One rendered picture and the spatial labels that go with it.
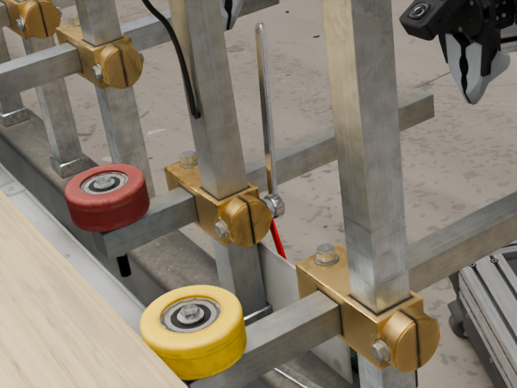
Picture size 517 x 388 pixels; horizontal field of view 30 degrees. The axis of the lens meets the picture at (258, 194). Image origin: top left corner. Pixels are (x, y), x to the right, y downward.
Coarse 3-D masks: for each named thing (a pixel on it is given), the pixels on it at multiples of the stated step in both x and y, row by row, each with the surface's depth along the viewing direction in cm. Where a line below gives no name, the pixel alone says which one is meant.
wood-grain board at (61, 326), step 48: (0, 192) 98; (0, 240) 89; (0, 288) 82; (48, 288) 81; (0, 336) 76; (48, 336) 75; (96, 336) 75; (0, 384) 71; (48, 384) 70; (96, 384) 70; (144, 384) 69
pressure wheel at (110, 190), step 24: (96, 168) 98; (120, 168) 97; (72, 192) 94; (96, 192) 94; (120, 192) 93; (144, 192) 95; (72, 216) 95; (96, 216) 93; (120, 216) 93; (120, 264) 99
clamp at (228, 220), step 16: (176, 176) 102; (192, 176) 102; (192, 192) 100; (208, 192) 98; (240, 192) 97; (256, 192) 98; (208, 208) 98; (224, 208) 96; (240, 208) 95; (256, 208) 96; (208, 224) 99; (224, 224) 96; (240, 224) 96; (256, 224) 97; (224, 240) 98; (240, 240) 96; (256, 240) 98
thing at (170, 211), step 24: (408, 96) 114; (432, 96) 114; (408, 120) 113; (288, 144) 107; (312, 144) 107; (264, 168) 104; (288, 168) 106; (312, 168) 108; (168, 192) 101; (144, 216) 98; (168, 216) 99; (192, 216) 101; (96, 240) 98; (120, 240) 97; (144, 240) 98
